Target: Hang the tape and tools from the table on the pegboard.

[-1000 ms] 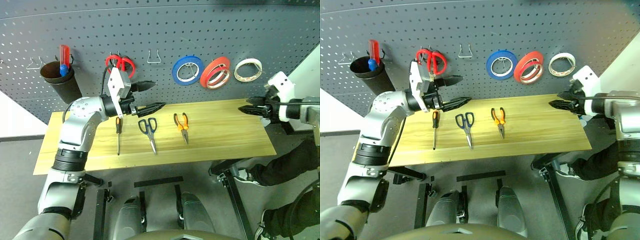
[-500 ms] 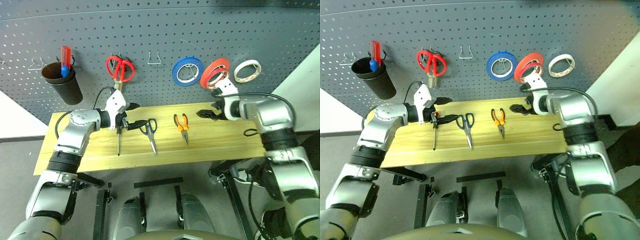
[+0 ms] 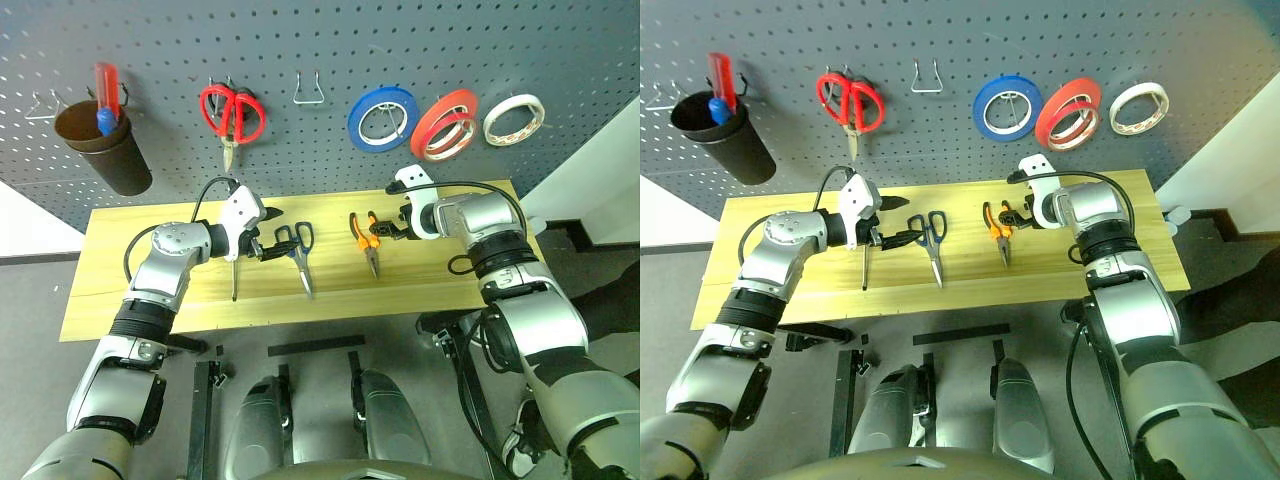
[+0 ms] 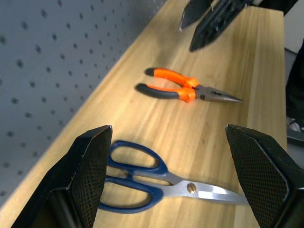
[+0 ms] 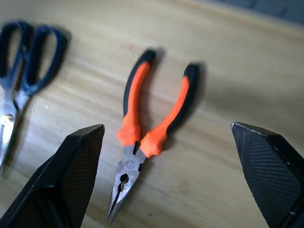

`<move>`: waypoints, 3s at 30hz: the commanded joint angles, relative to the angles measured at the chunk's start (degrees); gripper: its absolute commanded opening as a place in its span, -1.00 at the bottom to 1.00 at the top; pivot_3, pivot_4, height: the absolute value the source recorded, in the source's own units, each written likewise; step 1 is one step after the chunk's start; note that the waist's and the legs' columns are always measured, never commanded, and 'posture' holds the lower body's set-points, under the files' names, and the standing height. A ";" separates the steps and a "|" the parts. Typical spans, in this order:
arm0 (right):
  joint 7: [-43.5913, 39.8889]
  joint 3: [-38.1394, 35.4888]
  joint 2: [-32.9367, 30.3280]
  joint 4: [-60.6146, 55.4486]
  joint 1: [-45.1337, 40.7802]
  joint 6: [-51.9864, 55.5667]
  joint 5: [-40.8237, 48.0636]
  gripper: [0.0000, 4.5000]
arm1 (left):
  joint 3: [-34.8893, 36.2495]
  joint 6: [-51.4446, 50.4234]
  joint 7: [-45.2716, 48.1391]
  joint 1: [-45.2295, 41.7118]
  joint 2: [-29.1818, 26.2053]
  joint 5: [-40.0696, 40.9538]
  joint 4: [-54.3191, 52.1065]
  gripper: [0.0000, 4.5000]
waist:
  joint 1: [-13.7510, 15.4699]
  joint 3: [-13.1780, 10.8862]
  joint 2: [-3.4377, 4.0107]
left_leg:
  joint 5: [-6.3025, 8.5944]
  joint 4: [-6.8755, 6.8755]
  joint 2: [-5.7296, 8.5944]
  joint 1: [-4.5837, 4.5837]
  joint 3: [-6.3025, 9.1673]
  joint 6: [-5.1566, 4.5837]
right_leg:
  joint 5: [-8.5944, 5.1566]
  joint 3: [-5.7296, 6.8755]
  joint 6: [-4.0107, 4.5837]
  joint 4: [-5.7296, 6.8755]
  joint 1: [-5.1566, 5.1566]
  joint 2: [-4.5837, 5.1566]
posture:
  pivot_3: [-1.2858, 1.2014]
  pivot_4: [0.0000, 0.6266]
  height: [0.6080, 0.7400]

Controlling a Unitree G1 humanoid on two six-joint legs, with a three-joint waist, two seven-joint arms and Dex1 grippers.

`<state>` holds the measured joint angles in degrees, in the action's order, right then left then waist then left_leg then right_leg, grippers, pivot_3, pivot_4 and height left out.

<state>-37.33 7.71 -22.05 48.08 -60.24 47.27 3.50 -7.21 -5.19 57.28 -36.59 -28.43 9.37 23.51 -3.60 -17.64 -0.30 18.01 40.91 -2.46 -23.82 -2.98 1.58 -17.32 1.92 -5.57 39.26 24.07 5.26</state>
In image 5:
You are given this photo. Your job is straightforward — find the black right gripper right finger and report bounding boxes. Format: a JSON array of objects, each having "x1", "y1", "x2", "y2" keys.
[{"x1": 230, "y1": 122, "x2": 304, "y2": 228}]

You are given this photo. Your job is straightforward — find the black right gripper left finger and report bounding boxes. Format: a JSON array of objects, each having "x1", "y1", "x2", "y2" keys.
[{"x1": 0, "y1": 124, "x2": 105, "y2": 228}]

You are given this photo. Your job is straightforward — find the orange and black pliers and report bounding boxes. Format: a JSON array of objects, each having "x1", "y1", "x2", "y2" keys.
[{"x1": 106, "y1": 49, "x2": 202, "y2": 223}]

